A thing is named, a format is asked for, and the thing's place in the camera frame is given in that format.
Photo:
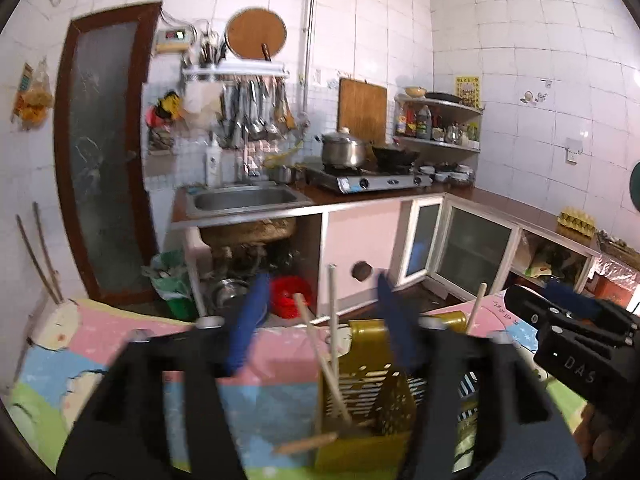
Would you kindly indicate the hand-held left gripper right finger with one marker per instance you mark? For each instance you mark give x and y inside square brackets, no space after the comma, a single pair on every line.
[395,320]

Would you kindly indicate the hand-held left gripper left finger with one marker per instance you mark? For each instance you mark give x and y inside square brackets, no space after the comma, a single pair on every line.
[247,325]

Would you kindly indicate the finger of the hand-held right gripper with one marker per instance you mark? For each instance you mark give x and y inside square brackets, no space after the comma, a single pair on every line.
[530,305]
[575,294]

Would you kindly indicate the yellow plastic utensil holder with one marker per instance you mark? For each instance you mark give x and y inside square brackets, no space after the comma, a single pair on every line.
[360,345]

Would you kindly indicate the wooden chopstick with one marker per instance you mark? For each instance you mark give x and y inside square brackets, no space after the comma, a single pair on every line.
[333,310]
[322,355]
[476,307]
[305,444]

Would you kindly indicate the row of hanging metal utensils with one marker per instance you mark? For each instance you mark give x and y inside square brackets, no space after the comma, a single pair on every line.
[257,110]

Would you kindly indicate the person's right hand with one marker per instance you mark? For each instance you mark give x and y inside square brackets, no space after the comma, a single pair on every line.
[607,437]

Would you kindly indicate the steel bowl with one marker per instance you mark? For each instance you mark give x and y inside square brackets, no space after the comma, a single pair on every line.
[230,292]

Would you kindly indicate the red cardboard box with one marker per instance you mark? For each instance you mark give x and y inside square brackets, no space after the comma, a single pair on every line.
[612,290]

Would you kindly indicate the cartoon printed table cloth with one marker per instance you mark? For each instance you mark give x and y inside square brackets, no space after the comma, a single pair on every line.
[280,355]

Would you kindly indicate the red plastic basin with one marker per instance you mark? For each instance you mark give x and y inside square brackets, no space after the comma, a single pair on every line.
[290,297]

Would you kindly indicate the yellow egg carton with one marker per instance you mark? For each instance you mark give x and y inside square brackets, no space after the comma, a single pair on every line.
[577,222]

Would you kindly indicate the green plastic bag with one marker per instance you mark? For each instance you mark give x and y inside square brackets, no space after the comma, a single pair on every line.
[172,285]

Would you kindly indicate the pink kitchen counter cabinet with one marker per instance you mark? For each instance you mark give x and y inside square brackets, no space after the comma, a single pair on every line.
[355,235]

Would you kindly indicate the steel kitchen sink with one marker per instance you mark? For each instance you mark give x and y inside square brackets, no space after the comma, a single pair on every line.
[240,200]

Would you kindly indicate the steel gas stove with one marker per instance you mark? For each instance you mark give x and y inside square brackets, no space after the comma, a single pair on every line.
[365,180]

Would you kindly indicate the group of small bowls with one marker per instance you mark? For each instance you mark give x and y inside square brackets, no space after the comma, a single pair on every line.
[447,174]

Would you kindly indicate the black wok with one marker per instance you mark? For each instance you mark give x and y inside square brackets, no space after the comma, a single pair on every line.
[395,156]

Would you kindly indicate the white dish soap bottle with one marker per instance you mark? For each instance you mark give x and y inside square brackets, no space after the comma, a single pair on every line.
[214,162]

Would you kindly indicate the steel cooking pot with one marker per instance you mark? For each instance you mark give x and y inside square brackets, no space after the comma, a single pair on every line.
[342,151]

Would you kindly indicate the steel corner shelf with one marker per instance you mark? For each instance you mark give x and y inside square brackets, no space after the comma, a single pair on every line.
[440,144]

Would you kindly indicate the row of condiment bottles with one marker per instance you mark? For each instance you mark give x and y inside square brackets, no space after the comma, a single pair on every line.
[425,125]

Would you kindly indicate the thin wooden stick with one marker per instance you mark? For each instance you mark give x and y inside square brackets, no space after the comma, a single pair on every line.
[47,255]
[35,260]

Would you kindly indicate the rectangular wooden cutting board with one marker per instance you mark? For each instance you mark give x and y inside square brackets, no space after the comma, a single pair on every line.
[362,110]

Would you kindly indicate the brown frosted glass door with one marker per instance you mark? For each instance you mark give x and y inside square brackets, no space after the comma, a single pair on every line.
[105,160]

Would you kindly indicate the white hanging plastic bag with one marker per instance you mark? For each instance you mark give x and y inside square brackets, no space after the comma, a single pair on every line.
[202,105]

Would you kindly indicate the black flat pan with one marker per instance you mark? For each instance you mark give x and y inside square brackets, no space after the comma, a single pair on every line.
[444,97]

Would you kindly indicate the yellow and red hanging cloths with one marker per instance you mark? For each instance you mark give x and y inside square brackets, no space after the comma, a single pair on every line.
[162,115]

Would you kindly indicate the yellow bowl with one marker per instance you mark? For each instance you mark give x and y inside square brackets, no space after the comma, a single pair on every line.
[415,92]

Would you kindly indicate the knife holder with knives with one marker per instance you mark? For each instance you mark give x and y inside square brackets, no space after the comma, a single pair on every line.
[212,52]

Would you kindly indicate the round wooden chopping board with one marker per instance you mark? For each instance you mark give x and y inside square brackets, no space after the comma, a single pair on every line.
[255,32]

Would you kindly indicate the orange hanging plastic bag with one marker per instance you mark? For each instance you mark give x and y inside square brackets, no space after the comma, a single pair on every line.
[32,97]

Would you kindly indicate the white wall socket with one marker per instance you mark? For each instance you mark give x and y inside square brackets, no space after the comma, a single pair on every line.
[575,151]

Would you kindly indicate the wall sticker hooks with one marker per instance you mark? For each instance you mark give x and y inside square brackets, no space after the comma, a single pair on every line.
[532,95]

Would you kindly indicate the yellow wall calendar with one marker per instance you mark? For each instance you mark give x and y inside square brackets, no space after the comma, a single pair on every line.
[467,91]

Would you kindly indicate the steel wall utensil rack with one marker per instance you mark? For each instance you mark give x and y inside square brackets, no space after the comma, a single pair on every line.
[235,70]

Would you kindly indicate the wall meter box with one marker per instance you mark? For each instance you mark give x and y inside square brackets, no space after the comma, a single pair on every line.
[172,39]

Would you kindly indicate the white vertical wall pipe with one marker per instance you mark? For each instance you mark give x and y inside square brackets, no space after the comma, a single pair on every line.
[310,35]

